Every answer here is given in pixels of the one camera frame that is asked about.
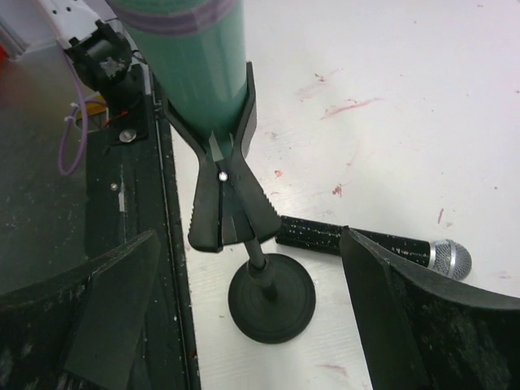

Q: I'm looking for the black round-base clip stand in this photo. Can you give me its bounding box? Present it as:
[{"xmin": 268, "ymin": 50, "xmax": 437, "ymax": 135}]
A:
[{"xmin": 164, "ymin": 63, "xmax": 316, "ymax": 345}]

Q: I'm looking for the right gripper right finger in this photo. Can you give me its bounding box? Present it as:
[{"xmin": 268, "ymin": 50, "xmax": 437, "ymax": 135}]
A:
[{"xmin": 340, "ymin": 227, "xmax": 519, "ymax": 389}]

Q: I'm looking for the teal plastic microphone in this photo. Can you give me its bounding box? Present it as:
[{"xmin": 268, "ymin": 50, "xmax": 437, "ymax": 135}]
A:
[{"xmin": 108, "ymin": 0, "xmax": 247, "ymax": 161}]

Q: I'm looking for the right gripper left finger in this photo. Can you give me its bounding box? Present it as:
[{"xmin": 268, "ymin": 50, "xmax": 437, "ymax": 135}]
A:
[{"xmin": 1, "ymin": 230, "xmax": 160, "ymax": 389}]

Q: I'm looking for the black glitter microphone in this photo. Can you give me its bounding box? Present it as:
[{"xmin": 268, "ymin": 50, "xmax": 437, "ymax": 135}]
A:
[{"xmin": 275, "ymin": 214, "xmax": 473, "ymax": 281}]

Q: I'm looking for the black front mounting rail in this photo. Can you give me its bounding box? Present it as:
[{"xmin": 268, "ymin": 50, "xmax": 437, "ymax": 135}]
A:
[{"xmin": 64, "ymin": 64, "xmax": 201, "ymax": 389}]

